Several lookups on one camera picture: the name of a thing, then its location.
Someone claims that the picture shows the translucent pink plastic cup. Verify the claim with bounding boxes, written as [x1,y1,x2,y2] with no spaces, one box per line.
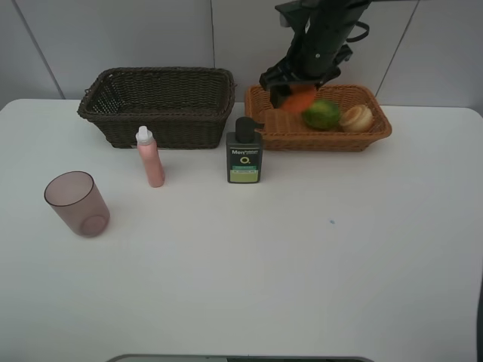
[44,171,110,238]

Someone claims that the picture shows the green mango fruit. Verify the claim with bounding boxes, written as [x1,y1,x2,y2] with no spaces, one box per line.
[302,100,341,130]

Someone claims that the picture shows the orange mandarin fruit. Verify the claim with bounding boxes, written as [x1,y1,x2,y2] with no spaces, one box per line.
[280,84,317,113]

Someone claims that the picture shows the red peach fruit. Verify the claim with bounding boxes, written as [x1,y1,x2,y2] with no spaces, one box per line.
[339,105,374,133]

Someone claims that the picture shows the dark brown wicker basket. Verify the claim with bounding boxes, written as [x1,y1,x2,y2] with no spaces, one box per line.
[78,67,235,149]

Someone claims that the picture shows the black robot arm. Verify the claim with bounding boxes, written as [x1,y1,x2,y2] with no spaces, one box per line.
[260,1,371,109]

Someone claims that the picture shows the orange wicker basket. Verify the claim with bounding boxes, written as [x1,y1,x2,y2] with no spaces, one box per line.
[245,84,392,152]

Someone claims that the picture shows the pink spray bottle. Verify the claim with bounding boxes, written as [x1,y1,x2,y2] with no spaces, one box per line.
[136,126,165,188]

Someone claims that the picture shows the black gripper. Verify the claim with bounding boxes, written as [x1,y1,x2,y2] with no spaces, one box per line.
[260,36,353,109]

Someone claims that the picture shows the dark green pump bottle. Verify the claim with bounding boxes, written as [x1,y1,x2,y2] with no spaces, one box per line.
[226,116,263,184]

